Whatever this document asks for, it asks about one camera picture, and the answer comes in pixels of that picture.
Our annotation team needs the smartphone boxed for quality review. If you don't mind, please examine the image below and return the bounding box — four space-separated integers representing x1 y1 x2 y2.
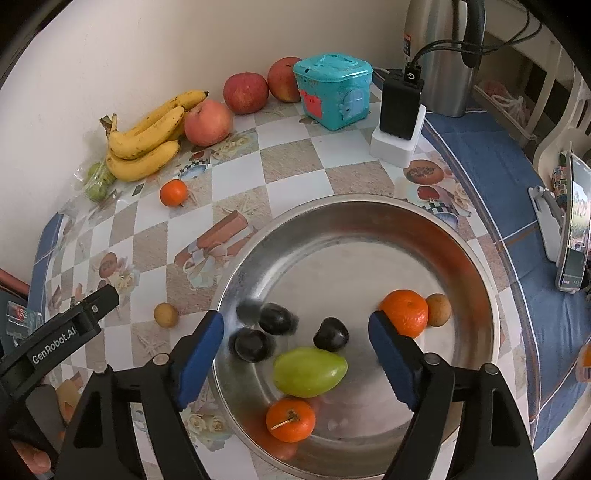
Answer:
556 152 591 292

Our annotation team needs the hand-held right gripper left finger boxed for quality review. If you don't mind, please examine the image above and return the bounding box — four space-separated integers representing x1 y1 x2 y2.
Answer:
58 309 226 480

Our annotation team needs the orange with stem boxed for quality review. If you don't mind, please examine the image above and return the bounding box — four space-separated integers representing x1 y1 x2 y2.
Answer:
265 398 317 444

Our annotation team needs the white charger dock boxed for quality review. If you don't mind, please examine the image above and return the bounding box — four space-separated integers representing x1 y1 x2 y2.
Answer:
370 105 428 168

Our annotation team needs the reddish brown bar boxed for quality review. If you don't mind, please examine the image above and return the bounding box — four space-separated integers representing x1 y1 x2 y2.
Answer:
0 268 31 296

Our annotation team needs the person's left hand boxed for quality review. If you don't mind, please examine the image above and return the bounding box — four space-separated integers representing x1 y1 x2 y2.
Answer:
11 440 52 477

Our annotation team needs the large orange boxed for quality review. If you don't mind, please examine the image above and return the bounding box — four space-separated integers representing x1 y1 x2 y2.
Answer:
379 289 429 339

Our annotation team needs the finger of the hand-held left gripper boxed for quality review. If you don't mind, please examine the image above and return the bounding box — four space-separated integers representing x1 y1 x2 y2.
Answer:
0 284 120 400

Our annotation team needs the black cable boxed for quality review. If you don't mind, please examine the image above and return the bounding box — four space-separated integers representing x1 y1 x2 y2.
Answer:
410 0 546 72

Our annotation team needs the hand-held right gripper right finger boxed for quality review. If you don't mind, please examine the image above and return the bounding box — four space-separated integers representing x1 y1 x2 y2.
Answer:
368 309 540 480

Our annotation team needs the white phone stand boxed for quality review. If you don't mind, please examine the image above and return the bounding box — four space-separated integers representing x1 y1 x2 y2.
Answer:
529 185 568 264

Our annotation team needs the dark purple plum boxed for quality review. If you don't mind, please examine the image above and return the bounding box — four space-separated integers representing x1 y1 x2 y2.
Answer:
313 317 350 352
229 329 272 363
259 303 296 336

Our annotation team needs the white chair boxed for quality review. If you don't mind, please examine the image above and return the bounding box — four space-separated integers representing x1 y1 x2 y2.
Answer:
471 18 591 176

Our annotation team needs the small tangerine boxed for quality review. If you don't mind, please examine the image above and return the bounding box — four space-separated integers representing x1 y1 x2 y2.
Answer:
159 179 189 208

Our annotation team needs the pile of green jujubes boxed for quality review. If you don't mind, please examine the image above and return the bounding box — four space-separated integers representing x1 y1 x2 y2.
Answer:
85 162 117 201

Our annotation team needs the teal plastic box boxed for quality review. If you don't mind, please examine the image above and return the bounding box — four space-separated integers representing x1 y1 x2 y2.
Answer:
292 54 374 131

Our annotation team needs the brown longan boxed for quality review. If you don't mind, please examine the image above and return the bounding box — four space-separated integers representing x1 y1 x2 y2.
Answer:
153 302 179 329
425 293 452 328

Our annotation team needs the yellow banana bunch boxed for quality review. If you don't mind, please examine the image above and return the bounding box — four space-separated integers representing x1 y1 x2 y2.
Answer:
99 89 208 182

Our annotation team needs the green mango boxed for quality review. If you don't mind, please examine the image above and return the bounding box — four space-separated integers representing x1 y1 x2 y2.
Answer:
272 347 348 398

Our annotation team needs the pale red apple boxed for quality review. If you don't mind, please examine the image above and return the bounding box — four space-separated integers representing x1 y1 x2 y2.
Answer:
184 100 234 147

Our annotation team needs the round metal plate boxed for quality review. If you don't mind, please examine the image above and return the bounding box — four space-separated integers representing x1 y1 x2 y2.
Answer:
209 194 502 480

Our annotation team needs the dark red apple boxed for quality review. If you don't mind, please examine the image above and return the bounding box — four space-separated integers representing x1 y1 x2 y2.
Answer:
223 72 269 114
267 56 303 103

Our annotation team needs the black charger block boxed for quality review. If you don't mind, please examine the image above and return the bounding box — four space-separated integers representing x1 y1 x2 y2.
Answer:
379 67 426 140

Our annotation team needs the white plastic bag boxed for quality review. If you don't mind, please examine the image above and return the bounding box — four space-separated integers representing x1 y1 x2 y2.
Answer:
480 80 527 134

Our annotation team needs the clear box with red label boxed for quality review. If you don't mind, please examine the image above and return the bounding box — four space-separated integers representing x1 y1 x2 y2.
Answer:
4 300 44 344

